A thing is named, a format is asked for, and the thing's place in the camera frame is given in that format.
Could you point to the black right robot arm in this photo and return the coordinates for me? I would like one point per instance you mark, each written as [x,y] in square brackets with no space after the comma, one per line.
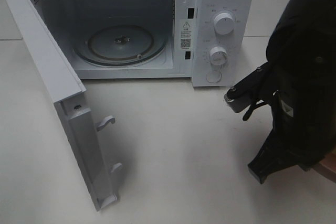
[298,83]

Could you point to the white door release button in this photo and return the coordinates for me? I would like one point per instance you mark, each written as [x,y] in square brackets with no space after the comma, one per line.
[214,76]

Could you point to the white microwave oven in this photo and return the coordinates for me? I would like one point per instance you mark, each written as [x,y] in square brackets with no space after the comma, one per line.
[186,54]

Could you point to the pink speckled plate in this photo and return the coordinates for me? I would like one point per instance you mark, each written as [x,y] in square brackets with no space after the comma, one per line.
[326,167]

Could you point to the white timer knob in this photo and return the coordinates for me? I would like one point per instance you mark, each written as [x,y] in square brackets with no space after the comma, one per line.
[218,56]

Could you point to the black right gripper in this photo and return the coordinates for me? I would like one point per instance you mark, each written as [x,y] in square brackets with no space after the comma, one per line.
[277,152]

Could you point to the white power knob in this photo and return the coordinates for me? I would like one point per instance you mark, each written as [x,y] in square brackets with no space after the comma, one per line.
[224,23]

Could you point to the white microwave door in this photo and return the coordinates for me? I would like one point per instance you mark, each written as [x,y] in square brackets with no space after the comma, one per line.
[68,96]

